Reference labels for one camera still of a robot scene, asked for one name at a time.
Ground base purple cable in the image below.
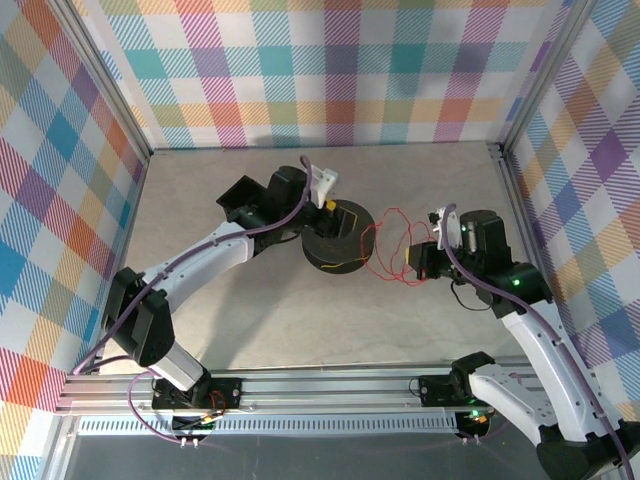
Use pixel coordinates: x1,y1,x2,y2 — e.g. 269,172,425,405
128,369,221,447
479,417,511,444

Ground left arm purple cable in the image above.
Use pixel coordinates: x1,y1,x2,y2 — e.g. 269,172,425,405
72,155,321,376

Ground thin red wire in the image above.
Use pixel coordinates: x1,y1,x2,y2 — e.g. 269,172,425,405
360,207,441,287

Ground aluminium table side rail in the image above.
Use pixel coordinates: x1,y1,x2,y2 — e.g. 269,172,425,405
488,142,601,381
89,149,151,374

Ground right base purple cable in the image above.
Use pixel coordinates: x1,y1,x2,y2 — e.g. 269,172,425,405
479,417,511,444

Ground slotted white cable duct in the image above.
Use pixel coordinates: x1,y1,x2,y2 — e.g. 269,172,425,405
77,415,461,436

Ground long aluminium base rail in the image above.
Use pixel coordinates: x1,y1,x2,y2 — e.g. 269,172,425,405
54,355,609,416

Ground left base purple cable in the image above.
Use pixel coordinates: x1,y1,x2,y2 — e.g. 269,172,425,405
128,369,221,447

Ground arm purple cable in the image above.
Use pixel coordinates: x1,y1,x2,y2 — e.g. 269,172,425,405
442,202,636,480
72,155,321,376

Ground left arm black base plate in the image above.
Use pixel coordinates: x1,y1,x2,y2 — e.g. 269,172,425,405
151,377,245,410

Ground aluminium frame post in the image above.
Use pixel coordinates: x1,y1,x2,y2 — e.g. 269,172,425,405
47,0,151,161
499,0,599,151

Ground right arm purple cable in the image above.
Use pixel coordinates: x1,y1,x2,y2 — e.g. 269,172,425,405
442,202,636,480

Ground thin yellow wire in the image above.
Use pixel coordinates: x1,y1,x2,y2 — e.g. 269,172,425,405
319,212,371,274

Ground black cable spool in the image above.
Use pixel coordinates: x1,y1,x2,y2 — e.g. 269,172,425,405
300,198,376,277

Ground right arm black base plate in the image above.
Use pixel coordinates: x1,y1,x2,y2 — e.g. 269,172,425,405
417,374,464,407

